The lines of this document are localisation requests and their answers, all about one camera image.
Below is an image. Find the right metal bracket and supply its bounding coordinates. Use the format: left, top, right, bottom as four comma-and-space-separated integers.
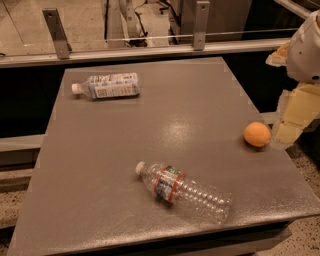
193, 0, 210, 51

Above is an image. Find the metal rail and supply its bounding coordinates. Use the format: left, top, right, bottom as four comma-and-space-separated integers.
0, 38, 288, 68

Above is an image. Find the clear crumpled plastic bottle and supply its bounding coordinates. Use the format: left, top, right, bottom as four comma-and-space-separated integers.
135, 161, 232, 224

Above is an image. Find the metal bracket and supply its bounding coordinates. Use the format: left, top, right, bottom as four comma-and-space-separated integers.
42, 8, 72, 59
193, 0, 210, 51

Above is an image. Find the left metal bracket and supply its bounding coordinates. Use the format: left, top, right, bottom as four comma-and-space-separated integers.
42, 8, 72, 59

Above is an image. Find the orange fruit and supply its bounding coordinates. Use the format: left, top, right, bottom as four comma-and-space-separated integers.
243, 122, 271, 147

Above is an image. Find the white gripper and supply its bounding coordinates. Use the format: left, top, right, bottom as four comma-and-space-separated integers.
266, 10, 320, 149

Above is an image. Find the blue label plastic bottle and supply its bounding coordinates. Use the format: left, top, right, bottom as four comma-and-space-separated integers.
71, 73, 140, 99

